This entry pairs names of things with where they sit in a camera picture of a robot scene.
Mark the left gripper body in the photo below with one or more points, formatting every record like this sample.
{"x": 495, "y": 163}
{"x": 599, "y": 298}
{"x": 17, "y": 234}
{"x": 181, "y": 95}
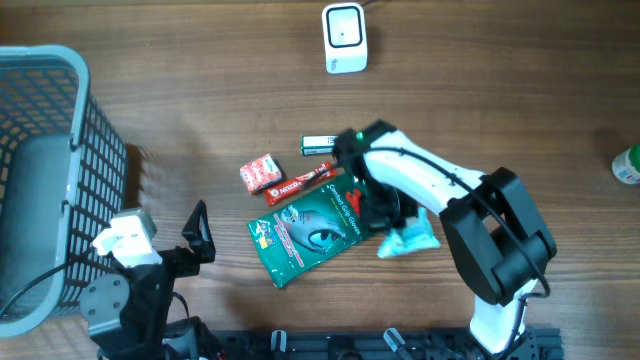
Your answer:
{"x": 178, "y": 263}

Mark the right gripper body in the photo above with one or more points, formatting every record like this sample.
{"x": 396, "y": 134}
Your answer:
{"x": 386, "y": 207}

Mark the light green tissue pack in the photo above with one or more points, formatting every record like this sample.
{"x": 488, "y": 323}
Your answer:
{"x": 418, "y": 235}

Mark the red white small box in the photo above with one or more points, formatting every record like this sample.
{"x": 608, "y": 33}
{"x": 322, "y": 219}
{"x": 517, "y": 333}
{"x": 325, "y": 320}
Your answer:
{"x": 260, "y": 174}

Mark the green 3M gloves packet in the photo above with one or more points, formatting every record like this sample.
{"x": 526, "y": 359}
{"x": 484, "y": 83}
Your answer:
{"x": 309, "y": 231}

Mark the green white battery pack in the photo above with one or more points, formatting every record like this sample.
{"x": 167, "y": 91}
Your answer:
{"x": 317, "y": 144}

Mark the red Nescafe sachet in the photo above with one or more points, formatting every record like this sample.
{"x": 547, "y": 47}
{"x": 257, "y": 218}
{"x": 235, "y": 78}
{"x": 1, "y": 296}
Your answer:
{"x": 293, "y": 186}

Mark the green lid jar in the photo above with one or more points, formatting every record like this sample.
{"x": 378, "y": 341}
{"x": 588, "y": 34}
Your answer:
{"x": 625, "y": 166}

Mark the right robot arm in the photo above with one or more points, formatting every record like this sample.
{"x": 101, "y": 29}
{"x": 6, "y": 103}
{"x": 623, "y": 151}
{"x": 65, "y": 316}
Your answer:
{"x": 497, "y": 237}

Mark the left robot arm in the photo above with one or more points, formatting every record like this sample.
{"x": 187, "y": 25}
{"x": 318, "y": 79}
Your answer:
{"x": 127, "y": 309}

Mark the white barcode scanner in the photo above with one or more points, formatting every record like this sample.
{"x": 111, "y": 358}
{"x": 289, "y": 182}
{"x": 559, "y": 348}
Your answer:
{"x": 345, "y": 38}

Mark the grey plastic shopping basket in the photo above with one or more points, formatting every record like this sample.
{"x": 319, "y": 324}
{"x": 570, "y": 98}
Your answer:
{"x": 63, "y": 177}

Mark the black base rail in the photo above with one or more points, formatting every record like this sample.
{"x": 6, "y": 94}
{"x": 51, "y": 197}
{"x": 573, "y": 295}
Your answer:
{"x": 392, "y": 344}

